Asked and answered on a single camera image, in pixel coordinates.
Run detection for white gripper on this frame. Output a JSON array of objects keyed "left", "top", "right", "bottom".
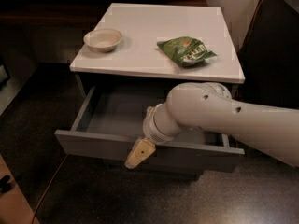
[{"left": 125, "top": 104, "right": 189, "bottom": 169}]

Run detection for grey top drawer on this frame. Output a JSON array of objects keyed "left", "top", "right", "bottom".
[{"left": 55, "top": 85, "right": 244, "bottom": 175}]

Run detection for green jalapeno chip bag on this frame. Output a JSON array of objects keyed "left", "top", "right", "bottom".
[{"left": 157, "top": 36, "right": 217, "bottom": 68}]

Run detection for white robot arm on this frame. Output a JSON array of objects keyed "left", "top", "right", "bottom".
[{"left": 125, "top": 82, "right": 299, "bottom": 169}]

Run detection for grey drawer cabinet white top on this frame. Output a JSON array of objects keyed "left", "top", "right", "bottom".
[{"left": 69, "top": 2, "right": 246, "bottom": 182}]

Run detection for white paper bowl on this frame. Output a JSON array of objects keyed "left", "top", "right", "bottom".
[{"left": 83, "top": 29, "right": 122, "bottom": 52}]

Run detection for light wooden board corner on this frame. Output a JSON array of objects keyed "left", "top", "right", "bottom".
[{"left": 0, "top": 155, "right": 40, "bottom": 224}]

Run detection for black object on wood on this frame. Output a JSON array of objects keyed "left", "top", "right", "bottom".
[{"left": 0, "top": 175, "right": 11, "bottom": 193}]

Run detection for dark wooden shelf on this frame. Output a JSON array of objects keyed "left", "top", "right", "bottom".
[{"left": 0, "top": 0, "right": 208, "bottom": 29}]

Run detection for orange cable on floor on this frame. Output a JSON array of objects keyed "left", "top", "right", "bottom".
[{"left": 29, "top": 154, "right": 69, "bottom": 224}]

